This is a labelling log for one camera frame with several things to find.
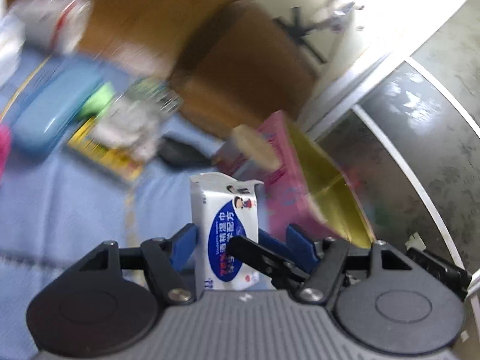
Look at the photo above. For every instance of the yellow label clear card case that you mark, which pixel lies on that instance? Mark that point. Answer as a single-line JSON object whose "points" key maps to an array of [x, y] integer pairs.
{"points": [[117, 162]]}

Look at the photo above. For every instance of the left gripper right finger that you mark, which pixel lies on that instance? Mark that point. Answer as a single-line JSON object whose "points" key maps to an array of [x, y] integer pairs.
{"points": [[378, 296]]}

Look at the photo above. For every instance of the round food can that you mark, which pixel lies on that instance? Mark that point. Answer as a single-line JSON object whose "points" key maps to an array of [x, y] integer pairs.
{"points": [[247, 155]]}

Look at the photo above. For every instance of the pink knitted soft ball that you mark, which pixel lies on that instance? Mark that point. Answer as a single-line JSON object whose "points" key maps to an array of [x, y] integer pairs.
{"points": [[5, 147]]}

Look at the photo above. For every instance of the clear bag with keyring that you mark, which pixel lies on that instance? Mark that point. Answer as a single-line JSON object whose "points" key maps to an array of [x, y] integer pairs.
{"points": [[128, 125]]}

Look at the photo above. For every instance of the blue plastic glasses case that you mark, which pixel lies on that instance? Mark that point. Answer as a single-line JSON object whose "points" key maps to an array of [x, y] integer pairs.
{"points": [[40, 126]]}

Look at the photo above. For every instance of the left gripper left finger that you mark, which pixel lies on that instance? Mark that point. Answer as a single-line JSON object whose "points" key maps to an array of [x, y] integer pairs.
{"points": [[112, 297]]}

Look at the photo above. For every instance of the white wet wipes pack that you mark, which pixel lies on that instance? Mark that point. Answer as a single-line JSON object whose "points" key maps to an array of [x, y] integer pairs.
{"points": [[223, 208]]}

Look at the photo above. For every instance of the green patterned tissue pack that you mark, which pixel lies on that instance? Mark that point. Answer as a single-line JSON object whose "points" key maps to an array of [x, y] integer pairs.
{"points": [[156, 94]]}

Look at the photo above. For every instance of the brown seat cushion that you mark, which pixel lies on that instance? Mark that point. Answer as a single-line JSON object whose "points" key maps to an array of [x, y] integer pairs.
{"points": [[238, 68]]}

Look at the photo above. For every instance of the black oval device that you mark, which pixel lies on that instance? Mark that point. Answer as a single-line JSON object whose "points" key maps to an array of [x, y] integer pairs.
{"points": [[180, 155]]}

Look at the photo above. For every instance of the pink open box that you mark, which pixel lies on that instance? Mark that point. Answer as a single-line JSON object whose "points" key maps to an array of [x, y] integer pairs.
{"points": [[309, 190]]}

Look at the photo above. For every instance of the large white tissue pack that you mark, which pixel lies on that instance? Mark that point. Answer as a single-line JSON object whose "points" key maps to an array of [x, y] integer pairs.
{"points": [[12, 39]]}

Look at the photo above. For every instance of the green soft cloth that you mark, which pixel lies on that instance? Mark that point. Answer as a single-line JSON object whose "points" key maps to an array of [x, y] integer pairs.
{"points": [[97, 102]]}

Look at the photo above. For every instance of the paper cups in plastic bag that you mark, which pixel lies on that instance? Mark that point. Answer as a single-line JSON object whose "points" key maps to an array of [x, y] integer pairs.
{"points": [[56, 26]]}

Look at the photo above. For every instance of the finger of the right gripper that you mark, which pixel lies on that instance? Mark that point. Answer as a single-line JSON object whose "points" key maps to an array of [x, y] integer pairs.
{"points": [[269, 257], [455, 278]]}

